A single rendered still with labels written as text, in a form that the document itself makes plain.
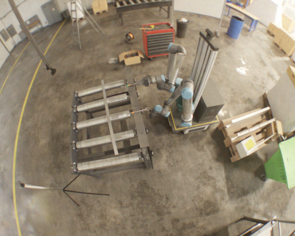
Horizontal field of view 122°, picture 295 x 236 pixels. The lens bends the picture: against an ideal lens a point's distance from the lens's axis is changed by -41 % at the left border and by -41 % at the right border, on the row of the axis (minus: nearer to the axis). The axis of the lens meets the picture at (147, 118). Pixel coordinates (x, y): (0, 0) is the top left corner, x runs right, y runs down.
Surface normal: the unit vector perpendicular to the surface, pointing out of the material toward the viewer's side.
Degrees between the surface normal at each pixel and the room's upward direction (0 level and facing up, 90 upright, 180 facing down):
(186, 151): 0
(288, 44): 90
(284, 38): 90
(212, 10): 90
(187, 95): 83
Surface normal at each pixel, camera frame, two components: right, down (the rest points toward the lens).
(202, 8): -0.20, 0.87
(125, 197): -0.06, -0.47
